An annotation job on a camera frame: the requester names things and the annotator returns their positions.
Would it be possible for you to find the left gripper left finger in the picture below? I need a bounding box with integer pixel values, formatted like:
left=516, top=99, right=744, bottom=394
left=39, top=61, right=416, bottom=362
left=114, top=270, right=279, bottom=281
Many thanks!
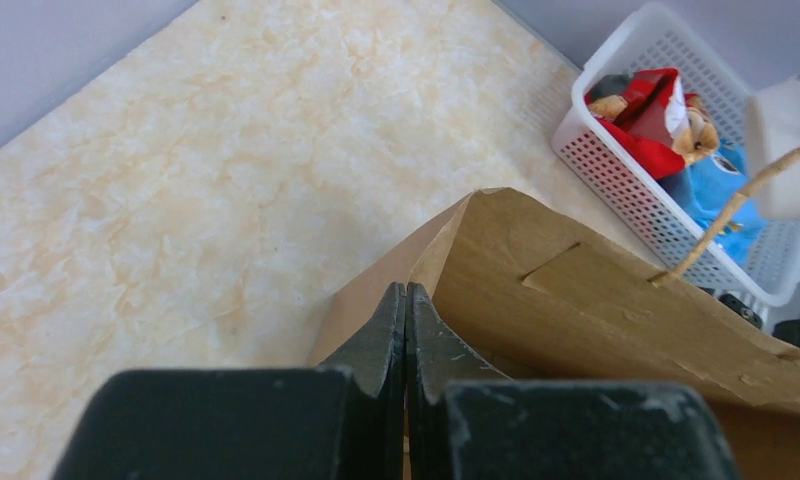
left=53, top=283, right=406, bottom=479

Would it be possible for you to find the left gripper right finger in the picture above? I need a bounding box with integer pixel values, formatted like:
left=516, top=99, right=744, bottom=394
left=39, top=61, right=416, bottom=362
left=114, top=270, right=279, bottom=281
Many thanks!
left=406, top=283, right=740, bottom=479

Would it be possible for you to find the brown paper bag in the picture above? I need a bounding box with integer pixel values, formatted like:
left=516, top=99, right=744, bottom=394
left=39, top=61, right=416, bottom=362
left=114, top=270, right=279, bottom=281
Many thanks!
left=309, top=188, right=800, bottom=479

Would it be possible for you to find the white paper coffee cup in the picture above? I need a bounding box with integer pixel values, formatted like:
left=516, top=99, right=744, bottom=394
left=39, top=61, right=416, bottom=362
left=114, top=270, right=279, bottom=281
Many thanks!
left=745, top=74, right=800, bottom=220

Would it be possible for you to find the blue snack packet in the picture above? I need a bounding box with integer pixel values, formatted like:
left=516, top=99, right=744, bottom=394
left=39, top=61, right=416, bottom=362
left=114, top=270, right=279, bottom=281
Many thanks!
left=659, top=139, right=768, bottom=265

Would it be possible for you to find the red snack packet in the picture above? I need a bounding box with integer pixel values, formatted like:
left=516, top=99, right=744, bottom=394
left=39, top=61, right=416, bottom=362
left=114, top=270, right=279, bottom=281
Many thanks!
left=584, top=68, right=720, bottom=180

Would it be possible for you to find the white plastic basket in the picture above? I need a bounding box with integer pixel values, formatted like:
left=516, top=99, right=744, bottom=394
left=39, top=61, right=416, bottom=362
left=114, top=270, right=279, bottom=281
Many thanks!
left=550, top=1, right=800, bottom=308

